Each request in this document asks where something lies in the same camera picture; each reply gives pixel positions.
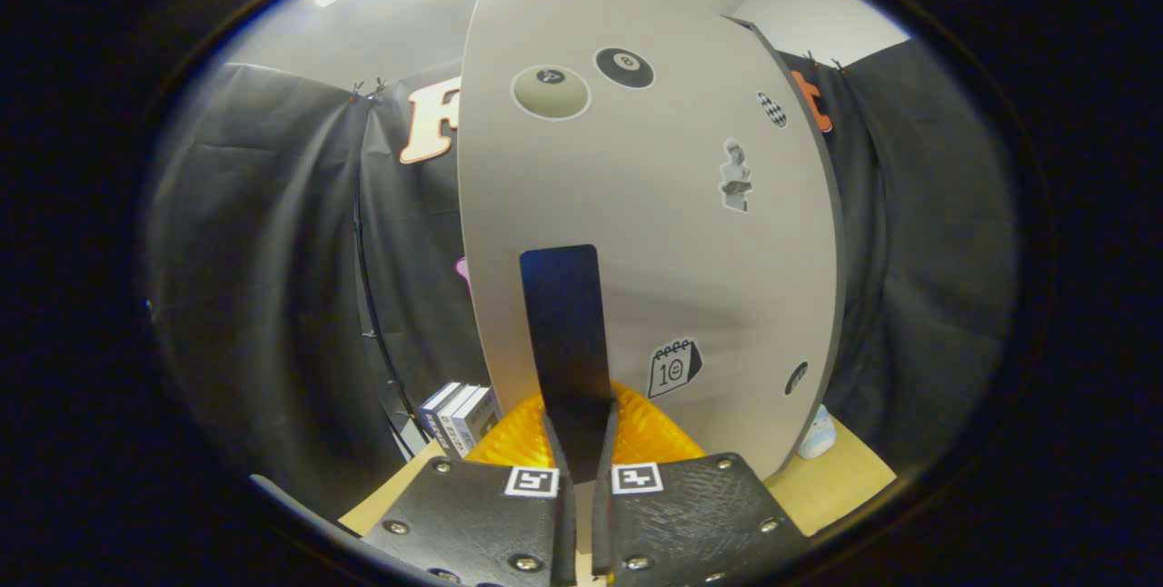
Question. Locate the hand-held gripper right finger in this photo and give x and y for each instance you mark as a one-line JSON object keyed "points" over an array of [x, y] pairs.
{"points": [[604, 523]]}

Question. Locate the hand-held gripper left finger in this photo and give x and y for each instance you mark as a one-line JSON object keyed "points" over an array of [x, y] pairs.
{"points": [[565, 532]]}

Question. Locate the light grey cabinet door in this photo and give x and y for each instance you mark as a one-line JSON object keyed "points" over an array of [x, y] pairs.
{"points": [[672, 251]]}

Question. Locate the white and blue soft item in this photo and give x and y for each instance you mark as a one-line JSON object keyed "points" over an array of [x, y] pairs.
{"points": [[818, 437]]}

